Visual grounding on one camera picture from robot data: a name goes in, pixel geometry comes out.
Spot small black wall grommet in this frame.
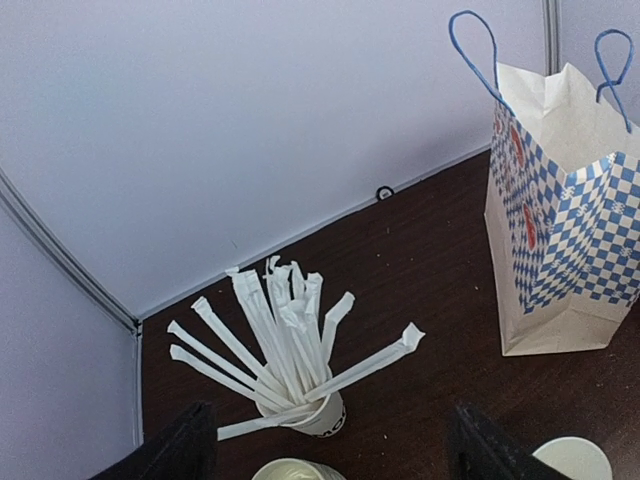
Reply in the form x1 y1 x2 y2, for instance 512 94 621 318
376 186 394 201

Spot blue checkered paper bag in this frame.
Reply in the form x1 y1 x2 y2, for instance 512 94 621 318
447 9 640 357

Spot wrapped straw upper left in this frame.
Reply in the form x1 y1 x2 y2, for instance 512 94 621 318
166 320 286 401

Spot cream ceramic mug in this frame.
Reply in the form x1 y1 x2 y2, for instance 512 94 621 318
252 458 346 480

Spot wrapped straw bent right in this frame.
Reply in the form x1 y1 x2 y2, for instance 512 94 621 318
321 292 355 372

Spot wrapped straw middle left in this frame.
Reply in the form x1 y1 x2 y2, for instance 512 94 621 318
191 296 294 408

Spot wrapped straw pointing right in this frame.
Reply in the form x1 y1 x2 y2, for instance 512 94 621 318
305 323 425 403

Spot wide wrapped straw centre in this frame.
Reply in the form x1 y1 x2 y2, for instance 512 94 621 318
226 267 303 404

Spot wrapped straw lower left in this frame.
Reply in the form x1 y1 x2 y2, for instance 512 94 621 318
169 344 278 410

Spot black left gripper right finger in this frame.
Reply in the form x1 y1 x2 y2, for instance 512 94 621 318
447 403 565 480

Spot paper cup holding straws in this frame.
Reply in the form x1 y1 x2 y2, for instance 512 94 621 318
255 392 346 438

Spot white paper coffee cup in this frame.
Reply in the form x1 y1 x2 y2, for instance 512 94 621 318
533 436 613 480

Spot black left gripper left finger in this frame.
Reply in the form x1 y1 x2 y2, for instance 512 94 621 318
99 401 218 480

